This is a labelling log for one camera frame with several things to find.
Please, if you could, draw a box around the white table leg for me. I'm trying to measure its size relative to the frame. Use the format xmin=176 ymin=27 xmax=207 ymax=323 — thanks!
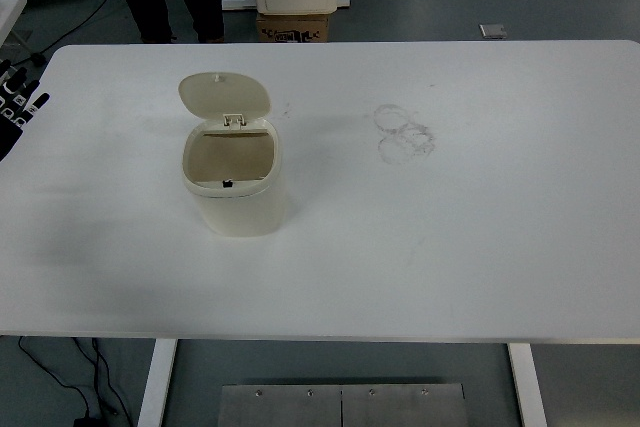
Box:
xmin=137 ymin=339 xmax=179 ymax=427
xmin=506 ymin=343 xmax=549 ymax=427

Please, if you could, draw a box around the robot hand black white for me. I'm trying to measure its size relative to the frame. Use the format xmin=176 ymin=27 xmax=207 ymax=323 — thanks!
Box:
xmin=0 ymin=59 xmax=51 ymax=162

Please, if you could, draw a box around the small white side table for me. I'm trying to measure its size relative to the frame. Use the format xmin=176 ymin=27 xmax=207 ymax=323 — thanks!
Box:
xmin=0 ymin=0 xmax=28 ymax=44

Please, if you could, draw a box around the white stand foot bar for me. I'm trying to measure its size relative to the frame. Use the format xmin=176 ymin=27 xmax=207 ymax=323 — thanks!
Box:
xmin=221 ymin=0 xmax=352 ymax=13

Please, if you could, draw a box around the cream trash bin with lid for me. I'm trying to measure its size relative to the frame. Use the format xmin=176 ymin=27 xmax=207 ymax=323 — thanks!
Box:
xmin=177 ymin=71 xmax=288 ymax=238

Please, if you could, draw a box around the cardboard box with black print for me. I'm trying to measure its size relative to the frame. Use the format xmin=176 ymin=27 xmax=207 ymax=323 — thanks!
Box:
xmin=256 ymin=12 xmax=331 ymax=43

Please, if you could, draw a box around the long black cable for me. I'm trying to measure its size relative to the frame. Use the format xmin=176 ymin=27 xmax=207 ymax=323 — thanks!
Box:
xmin=29 ymin=0 xmax=124 ymax=66

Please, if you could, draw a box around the thin black floor cable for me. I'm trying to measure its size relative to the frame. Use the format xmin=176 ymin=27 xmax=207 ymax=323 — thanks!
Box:
xmin=73 ymin=338 xmax=132 ymax=423
xmin=18 ymin=336 xmax=94 ymax=421

